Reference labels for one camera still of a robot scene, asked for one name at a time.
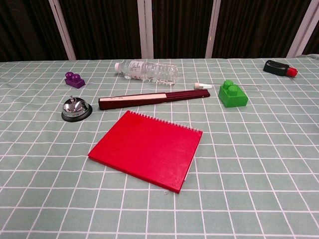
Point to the green checkered tablecloth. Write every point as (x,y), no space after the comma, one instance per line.
(249,174)

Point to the red spiral notebook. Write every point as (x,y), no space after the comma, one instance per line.
(147,149)

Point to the dark red folded fan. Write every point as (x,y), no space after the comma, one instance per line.
(149,99)

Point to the green toy building block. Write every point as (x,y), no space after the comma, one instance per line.
(232,95)

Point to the clear plastic water bottle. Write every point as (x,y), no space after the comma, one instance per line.
(149,71)

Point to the silver desk call bell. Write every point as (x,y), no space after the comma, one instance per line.
(74,108)

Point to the purple toy building block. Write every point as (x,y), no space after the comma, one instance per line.
(74,80)

